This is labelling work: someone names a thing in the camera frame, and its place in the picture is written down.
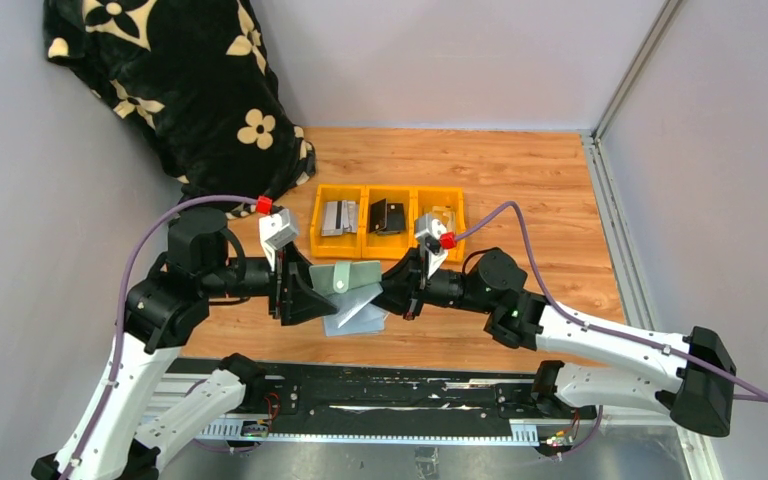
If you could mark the middle yellow plastic bin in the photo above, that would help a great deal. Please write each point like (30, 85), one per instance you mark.
(386, 247)

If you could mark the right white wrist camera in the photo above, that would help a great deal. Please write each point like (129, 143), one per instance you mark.
(428, 231)

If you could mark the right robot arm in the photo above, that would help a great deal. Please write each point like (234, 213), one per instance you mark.
(684, 377)

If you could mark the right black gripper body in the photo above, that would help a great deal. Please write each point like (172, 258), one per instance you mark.
(418, 285)

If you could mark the black floral blanket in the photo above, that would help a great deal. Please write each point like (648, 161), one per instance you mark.
(194, 79)

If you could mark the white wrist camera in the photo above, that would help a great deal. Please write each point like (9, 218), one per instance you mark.
(277, 231)
(428, 231)

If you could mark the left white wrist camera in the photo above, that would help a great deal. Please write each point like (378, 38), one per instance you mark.
(277, 231)

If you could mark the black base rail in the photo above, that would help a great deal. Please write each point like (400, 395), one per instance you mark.
(335, 404)

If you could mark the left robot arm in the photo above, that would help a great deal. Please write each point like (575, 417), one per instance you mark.
(155, 319)

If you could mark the aluminium frame post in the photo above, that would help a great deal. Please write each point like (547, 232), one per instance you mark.
(644, 53)

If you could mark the green card holder wallet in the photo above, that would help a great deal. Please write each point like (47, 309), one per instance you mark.
(352, 286)

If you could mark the silver cards stack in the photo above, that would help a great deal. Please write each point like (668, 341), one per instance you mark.
(339, 218)

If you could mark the left yellow plastic bin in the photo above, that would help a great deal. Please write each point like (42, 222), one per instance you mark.
(347, 246)

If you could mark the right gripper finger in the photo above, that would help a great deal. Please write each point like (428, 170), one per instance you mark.
(407, 276)
(399, 300)

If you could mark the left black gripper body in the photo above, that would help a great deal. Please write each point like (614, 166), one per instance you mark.
(278, 285)

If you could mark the black cards stack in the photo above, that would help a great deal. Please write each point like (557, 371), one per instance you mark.
(386, 218)

